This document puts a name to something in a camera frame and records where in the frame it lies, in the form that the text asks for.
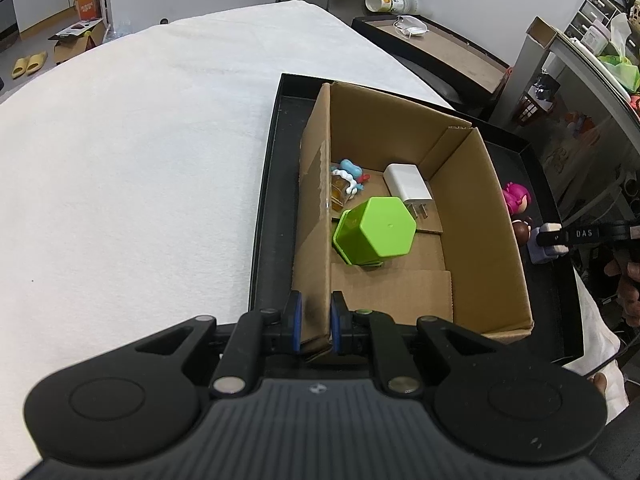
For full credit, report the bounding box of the brown cardboard box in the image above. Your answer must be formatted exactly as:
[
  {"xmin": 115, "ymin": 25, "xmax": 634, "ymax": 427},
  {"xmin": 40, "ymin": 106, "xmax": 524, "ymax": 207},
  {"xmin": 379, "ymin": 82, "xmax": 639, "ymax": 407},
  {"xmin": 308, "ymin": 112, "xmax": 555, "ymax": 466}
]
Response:
[{"xmin": 292, "ymin": 81, "xmax": 535, "ymax": 361}]

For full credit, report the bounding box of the green plastic bag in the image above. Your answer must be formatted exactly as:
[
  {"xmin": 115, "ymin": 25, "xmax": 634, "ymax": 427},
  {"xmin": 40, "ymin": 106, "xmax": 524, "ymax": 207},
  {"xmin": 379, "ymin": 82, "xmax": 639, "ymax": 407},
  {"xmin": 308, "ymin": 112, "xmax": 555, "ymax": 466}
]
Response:
[{"xmin": 597, "ymin": 54, "xmax": 640, "ymax": 93}]

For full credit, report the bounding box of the black framed brown board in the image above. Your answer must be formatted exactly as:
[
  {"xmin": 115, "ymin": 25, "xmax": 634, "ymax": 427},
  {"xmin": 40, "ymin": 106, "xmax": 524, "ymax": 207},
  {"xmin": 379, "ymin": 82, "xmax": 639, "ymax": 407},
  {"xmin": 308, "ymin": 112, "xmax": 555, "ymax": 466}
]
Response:
[{"xmin": 351, "ymin": 14, "xmax": 512, "ymax": 113}]

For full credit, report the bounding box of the blue plastic bag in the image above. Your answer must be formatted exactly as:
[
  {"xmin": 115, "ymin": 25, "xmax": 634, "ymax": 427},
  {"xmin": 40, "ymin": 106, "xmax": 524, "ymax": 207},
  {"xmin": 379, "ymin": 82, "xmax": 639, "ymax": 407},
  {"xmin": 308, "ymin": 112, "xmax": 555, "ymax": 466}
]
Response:
[{"xmin": 106, "ymin": 17, "xmax": 133, "ymax": 42}]

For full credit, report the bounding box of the black shallow tray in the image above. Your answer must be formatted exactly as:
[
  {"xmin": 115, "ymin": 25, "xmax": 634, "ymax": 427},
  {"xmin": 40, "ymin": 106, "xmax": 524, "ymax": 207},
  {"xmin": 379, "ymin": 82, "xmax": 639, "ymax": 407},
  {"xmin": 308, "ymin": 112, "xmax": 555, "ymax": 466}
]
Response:
[{"xmin": 248, "ymin": 73, "xmax": 586, "ymax": 378}]

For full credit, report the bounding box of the white charger plug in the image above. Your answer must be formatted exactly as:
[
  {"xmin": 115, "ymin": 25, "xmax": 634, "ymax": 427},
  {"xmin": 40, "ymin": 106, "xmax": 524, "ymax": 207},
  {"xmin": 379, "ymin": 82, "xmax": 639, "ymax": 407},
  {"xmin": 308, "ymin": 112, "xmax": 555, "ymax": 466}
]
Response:
[{"xmin": 383, "ymin": 163, "xmax": 434, "ymax": 221}]

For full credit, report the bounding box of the white face mask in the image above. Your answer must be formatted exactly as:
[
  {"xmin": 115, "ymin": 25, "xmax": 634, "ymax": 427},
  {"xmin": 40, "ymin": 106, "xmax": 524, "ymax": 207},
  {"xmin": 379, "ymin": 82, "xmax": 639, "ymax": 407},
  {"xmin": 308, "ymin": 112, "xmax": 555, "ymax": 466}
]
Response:
[{"xmin": 395, "ymin": 16, "xmax": 430, "ymax": 39}]

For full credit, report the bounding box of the pink haired figurine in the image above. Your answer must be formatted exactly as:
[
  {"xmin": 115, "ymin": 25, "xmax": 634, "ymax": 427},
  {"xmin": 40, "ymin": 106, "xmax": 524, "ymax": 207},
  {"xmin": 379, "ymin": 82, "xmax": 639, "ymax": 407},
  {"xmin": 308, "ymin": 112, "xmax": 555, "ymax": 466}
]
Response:
[{"xmin": 501, "ymin": 182, "xmax": 532, "ymax": 217}]

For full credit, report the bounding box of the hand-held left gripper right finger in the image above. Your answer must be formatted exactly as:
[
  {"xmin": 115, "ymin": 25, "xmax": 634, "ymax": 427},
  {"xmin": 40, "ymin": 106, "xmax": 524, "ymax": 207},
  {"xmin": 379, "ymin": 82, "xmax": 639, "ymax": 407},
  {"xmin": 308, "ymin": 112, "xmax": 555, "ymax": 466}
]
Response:
[{"xmin": 330, "ymin": 291, "xmax": 501, "ymax": 397}]

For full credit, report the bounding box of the brown haired figurine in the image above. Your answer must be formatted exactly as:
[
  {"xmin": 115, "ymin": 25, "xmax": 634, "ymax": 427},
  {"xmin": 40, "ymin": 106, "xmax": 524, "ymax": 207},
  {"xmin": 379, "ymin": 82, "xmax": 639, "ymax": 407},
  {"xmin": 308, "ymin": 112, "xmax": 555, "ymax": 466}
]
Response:
[{"xmin": 512, "ymin": 216, "xmax": 535, "ymax": 247}]

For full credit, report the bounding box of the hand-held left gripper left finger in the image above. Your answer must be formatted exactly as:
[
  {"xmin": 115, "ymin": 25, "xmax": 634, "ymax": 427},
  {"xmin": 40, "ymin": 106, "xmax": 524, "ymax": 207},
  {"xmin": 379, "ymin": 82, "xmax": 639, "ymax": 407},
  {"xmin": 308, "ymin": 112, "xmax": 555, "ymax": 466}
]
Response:
[{"xmin": 134, "ymin": 290, "xmax": 304, "ymax": 397}]

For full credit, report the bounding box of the amber toy with blue top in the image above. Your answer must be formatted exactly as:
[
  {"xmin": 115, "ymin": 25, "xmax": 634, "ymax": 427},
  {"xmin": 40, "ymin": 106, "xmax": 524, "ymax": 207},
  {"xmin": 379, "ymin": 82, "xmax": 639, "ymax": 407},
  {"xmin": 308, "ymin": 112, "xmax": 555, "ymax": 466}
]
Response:
[{"xmin": 330, "ymin": 159, "xmax": 371, "ymax": 213}]

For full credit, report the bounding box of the person's right hand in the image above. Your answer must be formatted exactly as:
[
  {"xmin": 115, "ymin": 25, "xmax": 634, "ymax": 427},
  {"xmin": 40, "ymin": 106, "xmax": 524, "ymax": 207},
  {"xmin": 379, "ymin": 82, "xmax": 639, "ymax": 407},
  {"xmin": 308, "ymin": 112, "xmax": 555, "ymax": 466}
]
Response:
[{"xmin": 604, "ymin": 256, "xmax": 640, "ymax": 328}]

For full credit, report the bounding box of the grey drawer organiser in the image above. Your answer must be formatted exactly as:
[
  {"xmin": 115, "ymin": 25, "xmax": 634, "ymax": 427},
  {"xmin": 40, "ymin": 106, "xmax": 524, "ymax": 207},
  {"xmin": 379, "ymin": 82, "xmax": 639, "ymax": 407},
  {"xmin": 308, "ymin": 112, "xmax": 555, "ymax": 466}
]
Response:
[{"xmin": 565, "ymin": 0, "xmax": 632, "ymax": 56}]

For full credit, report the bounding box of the orange box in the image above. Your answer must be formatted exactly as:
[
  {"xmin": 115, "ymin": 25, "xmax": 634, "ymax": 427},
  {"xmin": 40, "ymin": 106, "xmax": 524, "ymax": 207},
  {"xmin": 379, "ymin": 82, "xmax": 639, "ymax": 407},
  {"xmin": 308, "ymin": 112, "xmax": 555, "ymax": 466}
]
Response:
[{"xmin": 74, "ymin": 0, "xmax": 102, "ymax": 23}]

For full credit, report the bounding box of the white tissue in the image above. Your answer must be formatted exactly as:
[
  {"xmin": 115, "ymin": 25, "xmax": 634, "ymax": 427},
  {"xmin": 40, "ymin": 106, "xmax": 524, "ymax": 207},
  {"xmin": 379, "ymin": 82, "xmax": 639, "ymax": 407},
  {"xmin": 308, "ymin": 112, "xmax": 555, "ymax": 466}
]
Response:
[{"xmin": 607, "ymin": 12, "xmax": 633, "ymax": 61}]

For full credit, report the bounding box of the red basket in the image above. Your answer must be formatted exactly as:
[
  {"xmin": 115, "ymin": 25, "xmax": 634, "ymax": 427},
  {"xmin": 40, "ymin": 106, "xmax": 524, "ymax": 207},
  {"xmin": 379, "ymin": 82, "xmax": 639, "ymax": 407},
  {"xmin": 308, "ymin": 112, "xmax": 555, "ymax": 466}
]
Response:
[{"xmin": 517, "ymin": 72, "xmax": 561, "ymax": 127}]

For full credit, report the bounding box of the white lavender toy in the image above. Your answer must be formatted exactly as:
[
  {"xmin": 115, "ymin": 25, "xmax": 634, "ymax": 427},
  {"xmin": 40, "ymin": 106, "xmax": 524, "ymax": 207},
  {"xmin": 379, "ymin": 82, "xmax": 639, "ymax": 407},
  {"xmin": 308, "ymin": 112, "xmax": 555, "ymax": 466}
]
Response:
[{"xmin": 530, "ymin": 222, "xmax": 563, "ymax": 264}]

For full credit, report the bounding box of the open cardboard box on floor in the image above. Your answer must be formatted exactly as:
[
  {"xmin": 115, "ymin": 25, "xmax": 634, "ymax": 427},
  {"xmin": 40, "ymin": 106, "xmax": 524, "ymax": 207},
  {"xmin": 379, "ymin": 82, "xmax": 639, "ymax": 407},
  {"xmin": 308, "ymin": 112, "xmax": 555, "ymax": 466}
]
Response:
[{"xmin": 48, "ymin": 19, "xmax": 107, "ymax": 65}]

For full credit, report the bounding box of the paper cup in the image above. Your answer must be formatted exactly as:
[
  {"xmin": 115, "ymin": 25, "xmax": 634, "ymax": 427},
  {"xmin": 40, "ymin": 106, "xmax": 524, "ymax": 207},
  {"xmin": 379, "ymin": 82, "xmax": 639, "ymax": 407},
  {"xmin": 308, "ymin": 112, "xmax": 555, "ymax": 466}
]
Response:
[{"xmin": 365, "ymin": 0, "xmax": 423, "ymax": 15}]

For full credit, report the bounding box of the green hexagonal container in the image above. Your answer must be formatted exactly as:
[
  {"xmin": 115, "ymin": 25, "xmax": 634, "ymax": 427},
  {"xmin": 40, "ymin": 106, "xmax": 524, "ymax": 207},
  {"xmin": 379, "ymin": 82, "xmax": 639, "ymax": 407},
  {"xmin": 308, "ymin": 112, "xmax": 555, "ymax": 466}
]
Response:
[{"xmin": 332, "ymin": 196, "xmax": 417, "ymax": 267}]

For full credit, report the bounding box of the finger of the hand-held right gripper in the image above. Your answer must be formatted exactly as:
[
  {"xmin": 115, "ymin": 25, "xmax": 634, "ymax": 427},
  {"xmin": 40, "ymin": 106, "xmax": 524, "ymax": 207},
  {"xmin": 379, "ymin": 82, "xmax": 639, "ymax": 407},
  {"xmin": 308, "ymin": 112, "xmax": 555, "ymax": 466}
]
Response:
[{"xmin": 547, "ymin": 228, "xmax": 577, "ymax": 257}]

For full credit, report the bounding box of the black desk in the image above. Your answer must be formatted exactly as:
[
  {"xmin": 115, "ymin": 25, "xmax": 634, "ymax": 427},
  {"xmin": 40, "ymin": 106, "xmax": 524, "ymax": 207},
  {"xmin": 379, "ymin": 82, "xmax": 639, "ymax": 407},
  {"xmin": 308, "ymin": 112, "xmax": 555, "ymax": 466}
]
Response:
[{"xmin": 500, "ymin": 15, "xmax": 640, "ymax": 221}]

